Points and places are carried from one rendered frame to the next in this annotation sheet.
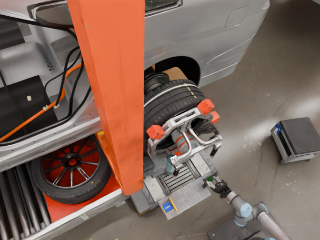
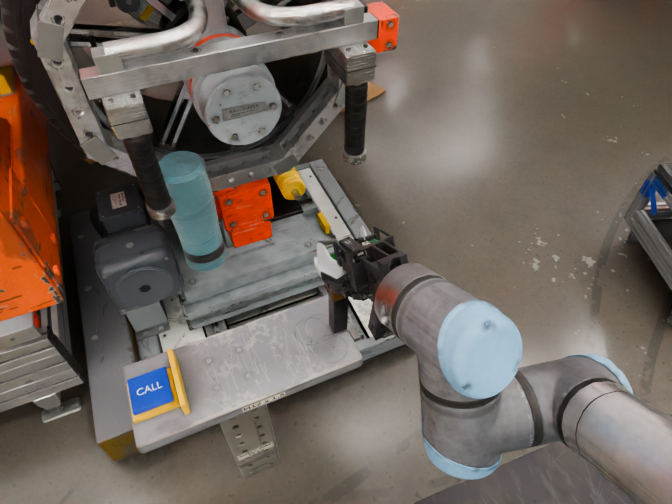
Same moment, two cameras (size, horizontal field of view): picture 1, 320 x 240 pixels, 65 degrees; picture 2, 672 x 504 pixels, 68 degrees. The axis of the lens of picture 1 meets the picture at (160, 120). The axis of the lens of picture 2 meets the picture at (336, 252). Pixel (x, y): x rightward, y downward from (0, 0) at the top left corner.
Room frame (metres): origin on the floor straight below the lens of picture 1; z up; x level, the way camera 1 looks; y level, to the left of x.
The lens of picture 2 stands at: (0.12, -0.55, 1.31)
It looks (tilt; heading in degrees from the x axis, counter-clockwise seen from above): 49 degrees down; 12
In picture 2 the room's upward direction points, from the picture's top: straight up
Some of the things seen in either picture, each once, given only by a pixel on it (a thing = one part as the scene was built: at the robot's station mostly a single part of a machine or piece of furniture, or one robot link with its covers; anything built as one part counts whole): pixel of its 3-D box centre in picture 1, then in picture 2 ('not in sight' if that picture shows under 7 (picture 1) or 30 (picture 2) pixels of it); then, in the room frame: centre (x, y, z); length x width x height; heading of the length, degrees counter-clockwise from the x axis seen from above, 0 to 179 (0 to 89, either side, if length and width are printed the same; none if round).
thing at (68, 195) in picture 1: (74, 164); not in sight; (0.74, 0.72, 0.39); 0.66 x 0.66 x 0.24
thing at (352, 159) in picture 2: (214, 151); (355, 120); (0.83, -0.44, 0.83); 0.04 x 0.04 x 0.16
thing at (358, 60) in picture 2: (215, 142); (349, 55); (0.85, -0.42, 0.93); 0.09 x 0.05 x 0.05; 35
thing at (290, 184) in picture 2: not in sight; (277, 161); (1.07, -0.21, 0.51); 0.29 x 0.06 x 0.06; 35
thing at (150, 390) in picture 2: (167, 207); (150, 391); (0.45, -0.15, 0.47); 0.07 x 0.07 x 0.02; 35
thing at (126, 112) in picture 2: (175, 162); (124, 103); (0.66, -0.15, 0.93); 0.09 x 0.05 x 0.05; 35
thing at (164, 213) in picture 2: (176, 171); (149, 173); (0.63, -0.16, 0.83); 0.04 x 0.04 x 0.16
